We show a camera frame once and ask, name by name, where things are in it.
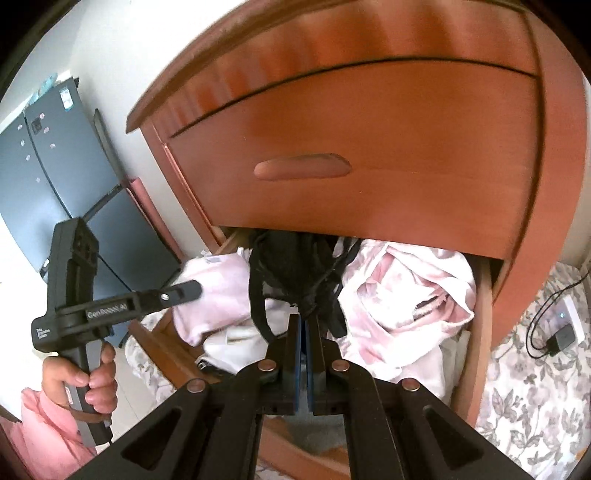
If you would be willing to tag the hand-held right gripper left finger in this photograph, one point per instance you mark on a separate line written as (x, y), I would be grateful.
(295, 360)

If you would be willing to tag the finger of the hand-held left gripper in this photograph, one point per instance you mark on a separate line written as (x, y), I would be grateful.
(178, 293)

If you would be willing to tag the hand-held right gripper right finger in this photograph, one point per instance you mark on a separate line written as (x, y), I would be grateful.
(311, 364)

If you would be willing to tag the pale pink garment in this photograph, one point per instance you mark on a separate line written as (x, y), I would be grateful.
(217, 286)

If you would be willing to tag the plain white garment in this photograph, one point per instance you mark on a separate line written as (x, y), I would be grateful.
(235, 341)

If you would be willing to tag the black lace underwear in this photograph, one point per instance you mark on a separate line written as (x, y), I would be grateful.
(295, 267)

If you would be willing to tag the pink satin garment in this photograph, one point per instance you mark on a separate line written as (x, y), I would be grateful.
(397, 300)

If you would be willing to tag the wooden drawer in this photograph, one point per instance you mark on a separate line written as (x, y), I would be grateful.
(369, 138)
(478, 332)

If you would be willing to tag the person's left forearm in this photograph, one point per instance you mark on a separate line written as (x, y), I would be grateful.
(46, 434)

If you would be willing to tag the person's left hand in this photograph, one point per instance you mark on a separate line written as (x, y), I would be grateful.
(99, 383)

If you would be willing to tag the pink panel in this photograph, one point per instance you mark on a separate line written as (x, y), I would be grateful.
(147, 207)

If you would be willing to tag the pale teal bag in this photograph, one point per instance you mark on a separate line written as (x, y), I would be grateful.
(44, 87)

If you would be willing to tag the grey floral mat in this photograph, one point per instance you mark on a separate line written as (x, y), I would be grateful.
(521, 406)

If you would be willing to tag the black charger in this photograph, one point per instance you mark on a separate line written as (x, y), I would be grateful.
(562, 339)

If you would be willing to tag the white power strip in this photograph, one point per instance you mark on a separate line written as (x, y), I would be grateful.
(570, 309)

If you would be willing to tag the wooden nightstand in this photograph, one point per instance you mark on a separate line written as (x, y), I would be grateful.
(554, 184)

